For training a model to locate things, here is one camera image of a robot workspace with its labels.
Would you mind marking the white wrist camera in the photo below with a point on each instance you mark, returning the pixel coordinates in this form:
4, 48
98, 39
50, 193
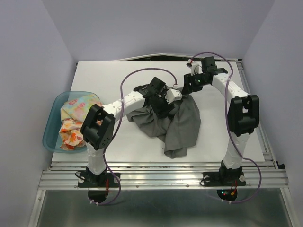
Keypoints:
173, 95
195, 67

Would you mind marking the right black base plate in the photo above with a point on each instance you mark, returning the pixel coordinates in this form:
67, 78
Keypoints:
214, 179

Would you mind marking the aluminium frame rail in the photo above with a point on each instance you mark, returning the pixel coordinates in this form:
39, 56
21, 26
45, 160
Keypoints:
161, 175

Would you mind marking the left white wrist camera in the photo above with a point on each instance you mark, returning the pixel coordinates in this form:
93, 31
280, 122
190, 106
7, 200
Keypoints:
173, 95

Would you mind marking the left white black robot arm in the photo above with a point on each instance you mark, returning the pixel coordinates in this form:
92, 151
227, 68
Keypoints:
99, 124

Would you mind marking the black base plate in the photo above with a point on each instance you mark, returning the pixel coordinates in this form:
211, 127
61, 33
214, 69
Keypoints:
214, 179
106, 180

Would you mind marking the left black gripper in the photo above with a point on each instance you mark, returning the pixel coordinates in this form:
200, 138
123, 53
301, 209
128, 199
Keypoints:
161, 113

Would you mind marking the pastel floral skirt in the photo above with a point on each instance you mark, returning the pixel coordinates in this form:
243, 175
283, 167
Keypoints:
78, 108

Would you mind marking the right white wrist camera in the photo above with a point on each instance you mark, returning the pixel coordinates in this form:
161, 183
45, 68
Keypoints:
195, 67

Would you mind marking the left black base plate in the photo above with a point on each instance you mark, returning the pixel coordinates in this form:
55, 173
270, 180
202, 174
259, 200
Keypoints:
106, 180

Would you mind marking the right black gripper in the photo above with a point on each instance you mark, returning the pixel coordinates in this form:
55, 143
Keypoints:
188, 78

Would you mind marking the blue plastic basin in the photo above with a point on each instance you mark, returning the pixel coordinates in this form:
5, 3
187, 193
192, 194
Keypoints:
51, 138

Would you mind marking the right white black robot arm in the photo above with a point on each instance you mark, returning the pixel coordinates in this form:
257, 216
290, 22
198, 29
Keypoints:
241, 115

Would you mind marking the grey pleated skirt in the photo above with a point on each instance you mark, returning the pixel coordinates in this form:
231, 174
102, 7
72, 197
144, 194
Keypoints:
179, 130

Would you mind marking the orange floral skirt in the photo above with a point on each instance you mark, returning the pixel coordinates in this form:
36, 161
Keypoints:
70, 134

